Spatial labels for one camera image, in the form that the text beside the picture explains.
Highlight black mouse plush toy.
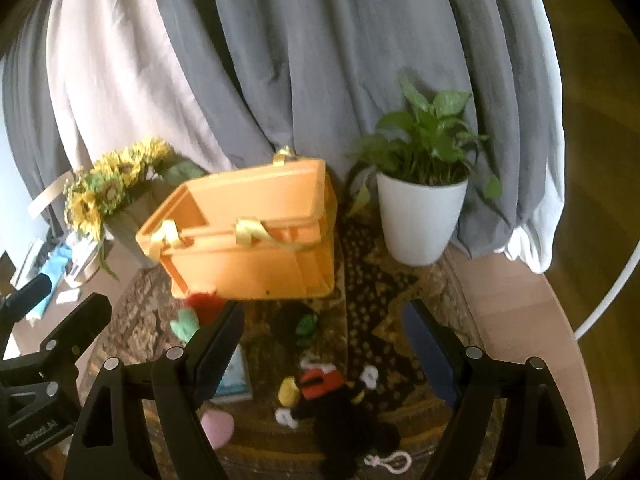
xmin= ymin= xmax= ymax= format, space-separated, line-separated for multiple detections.
xmin=275 ymin=354 xmax=412 ymax=477

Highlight orange storage box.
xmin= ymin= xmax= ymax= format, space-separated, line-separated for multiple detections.
xmin=135 ymin=146 xmax=338 ymax=302

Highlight blue cloth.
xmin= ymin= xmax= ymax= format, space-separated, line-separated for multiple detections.
xmin=27 ymin=242 xmax=73 ymax=321

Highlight grey vase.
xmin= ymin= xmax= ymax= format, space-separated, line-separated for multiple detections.
xmin=104 ymin=195 xmax=171 ymax=270

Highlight pink plush toy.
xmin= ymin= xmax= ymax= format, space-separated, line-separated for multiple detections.
xmin=200 ymin=406 xmax=236 ymax=451

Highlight grey curtain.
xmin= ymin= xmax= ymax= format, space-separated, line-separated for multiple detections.
xmin=2 ymin=0 xmax=551 ymax=276

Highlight beige curtain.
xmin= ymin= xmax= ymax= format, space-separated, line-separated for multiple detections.
xmin=45 ymin=0 xmax=242 ymax=177

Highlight yellow sunflower bouquet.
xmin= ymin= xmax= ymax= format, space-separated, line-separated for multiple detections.
xmin=64 ymin=137 xmax=208 ymax=281

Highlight red plush toy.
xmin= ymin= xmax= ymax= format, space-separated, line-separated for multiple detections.
xmin=170 ymin=290 xmax=232 ymax=345

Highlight light blue book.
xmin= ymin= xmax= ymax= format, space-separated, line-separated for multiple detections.
xmin=214 ymin=344 xmax=254 ymax=405

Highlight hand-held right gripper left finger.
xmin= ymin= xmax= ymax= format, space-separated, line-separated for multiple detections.
xmin=65 ymin=301 xmax=246 ymax=480

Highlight green plush toy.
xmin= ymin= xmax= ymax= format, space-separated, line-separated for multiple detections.
xmin=285 ymin=310 xmax=322 ymax=349

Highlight patterned brown rug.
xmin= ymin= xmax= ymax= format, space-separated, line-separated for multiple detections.
xmin=85 ymin=205 xmax=503 ymax=480

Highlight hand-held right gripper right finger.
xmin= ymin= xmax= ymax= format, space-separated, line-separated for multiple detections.
xmin=402 ymin=300 xmax=586 ymax=480

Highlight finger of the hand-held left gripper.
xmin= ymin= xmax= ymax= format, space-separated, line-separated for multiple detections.
xmin=40 ymin=292 xmax=112 ymax=367
xmin=0 ymin=274 xmax=54 ymax=324

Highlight white paper strip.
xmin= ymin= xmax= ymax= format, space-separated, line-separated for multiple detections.
xmin=27 ymin=175 xmax=76 ymax=220

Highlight green plant in white pot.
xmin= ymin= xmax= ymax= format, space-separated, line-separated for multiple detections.
xmin=345 ymin=76 xmax=503 ymax=267

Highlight white sheer curtain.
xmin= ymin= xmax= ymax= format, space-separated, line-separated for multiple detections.
xmin=500 ymin=0 xmax=568 ymax=276

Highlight white tube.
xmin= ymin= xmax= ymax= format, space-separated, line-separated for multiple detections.
xmin=520 ymin=0 xmax=640 ymax=342

